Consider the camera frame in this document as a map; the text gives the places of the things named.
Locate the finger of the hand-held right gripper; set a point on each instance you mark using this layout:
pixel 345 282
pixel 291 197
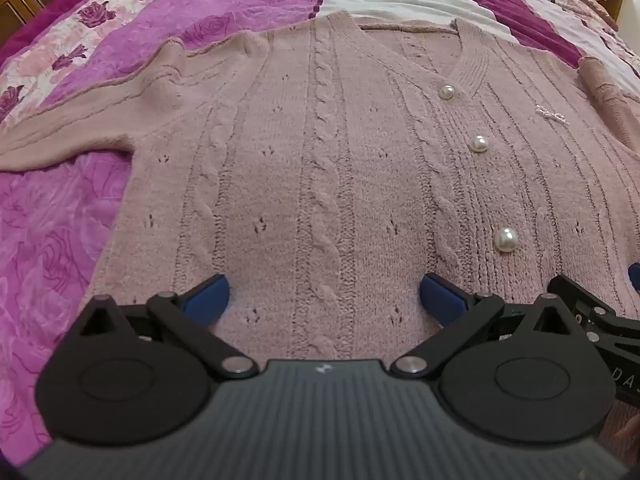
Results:
pixel 635 277
pixel 595 312

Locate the pink knitted cardigan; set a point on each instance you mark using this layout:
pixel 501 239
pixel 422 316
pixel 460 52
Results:
pixel 325 160

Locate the purple floral blanket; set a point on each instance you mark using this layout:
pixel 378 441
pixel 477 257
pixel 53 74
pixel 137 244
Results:
pixel 50 235

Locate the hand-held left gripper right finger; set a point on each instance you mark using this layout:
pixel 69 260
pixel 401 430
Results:
pixel 442 299

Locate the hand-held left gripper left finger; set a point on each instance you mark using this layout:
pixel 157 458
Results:
pixel 207 297

